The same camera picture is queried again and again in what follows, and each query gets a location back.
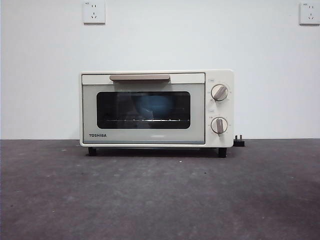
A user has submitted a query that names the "blue bowl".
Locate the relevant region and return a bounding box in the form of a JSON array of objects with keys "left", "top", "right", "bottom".
[{"left": 133, "top": 94, "right": 176, "bottom": 119}]

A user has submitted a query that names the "beige oven door handle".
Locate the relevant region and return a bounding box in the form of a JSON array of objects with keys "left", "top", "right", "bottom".
[{"left": 109, "top": 74, "right": 171, "bottom": 82}]

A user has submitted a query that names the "glass oven door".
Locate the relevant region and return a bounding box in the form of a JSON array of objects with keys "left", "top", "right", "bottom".
[{"left": 81, "top": 72, "right": 206, "bottom": 145}]

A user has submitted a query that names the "beige oven knob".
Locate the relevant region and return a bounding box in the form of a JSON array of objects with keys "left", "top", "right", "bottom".
[
  {"left": 211, "top": 84, "right": 229, "bottom": 102},
  {"left": 211, "top": 117, "right": 229, "bottom": 135}
]

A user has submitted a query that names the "white Toshiba toaster oven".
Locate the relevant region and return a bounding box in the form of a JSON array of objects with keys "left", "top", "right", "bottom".
[{"left": 79, "top": 69, "right": 235, "bottom": 159}]

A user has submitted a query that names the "wire oven rack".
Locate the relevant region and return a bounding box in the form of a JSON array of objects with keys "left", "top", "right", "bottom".
[{"left": 102, "top": 118, "right": 190, "bottom": 124}]

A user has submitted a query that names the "black oven power cord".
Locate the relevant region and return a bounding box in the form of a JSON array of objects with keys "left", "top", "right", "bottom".
[{"left": 233, "top": 134, "right": 246, "bottom": 147}]

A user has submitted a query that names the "white wall socket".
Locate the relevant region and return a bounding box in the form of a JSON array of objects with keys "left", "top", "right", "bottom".
[
  {"left": 83, "top": 1, "right": 106, "bottom": 25},
  {"left": 299, "top": 2, "right": 320, "bottom": 26}
]

